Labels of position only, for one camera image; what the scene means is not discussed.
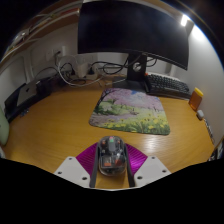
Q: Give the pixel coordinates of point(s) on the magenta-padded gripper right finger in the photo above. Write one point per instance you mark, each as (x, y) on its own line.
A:
(151, 170)

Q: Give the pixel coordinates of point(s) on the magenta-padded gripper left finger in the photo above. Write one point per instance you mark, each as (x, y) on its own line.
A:
(71, 170)

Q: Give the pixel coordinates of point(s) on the transparent computer mouse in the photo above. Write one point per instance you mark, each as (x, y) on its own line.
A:
(112, 156)

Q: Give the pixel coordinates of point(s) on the landscape print mouse pad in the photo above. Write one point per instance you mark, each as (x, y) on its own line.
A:
(130, 111)

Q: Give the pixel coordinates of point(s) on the wooden cubby shelf unit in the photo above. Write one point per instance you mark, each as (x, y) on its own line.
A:
(218, 151)

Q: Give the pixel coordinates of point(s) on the dark pen-shaped gadget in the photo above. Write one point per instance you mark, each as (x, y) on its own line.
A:
(209, 130)

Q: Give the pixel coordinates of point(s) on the small grey case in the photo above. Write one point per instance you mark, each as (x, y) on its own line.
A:
(200, 115)

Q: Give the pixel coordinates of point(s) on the pale green jug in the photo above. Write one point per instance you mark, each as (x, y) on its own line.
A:
(3, 128)

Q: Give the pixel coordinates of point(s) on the orange bottle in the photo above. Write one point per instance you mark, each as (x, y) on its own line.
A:
(195, 100)

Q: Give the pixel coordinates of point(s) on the black keyboard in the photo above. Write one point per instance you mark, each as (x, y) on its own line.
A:
(167, 86)

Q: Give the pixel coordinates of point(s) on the black desk stand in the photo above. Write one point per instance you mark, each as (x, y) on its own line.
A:
(11, 108)

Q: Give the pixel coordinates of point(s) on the silver mini computer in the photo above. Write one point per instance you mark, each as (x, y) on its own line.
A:
(26, 92)

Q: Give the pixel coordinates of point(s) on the white power strip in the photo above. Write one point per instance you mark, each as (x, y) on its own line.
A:
(83, 70)

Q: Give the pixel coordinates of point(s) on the black computer monitor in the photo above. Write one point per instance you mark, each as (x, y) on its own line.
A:
(130, 26)

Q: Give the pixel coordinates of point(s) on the white wall socket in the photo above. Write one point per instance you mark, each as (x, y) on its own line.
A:
(56, 53)

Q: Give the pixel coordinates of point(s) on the wooden wall shelf unit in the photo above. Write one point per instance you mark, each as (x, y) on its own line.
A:
(36, 26)

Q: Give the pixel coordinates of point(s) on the white wall light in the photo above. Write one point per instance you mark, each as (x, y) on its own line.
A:
(184, 20)

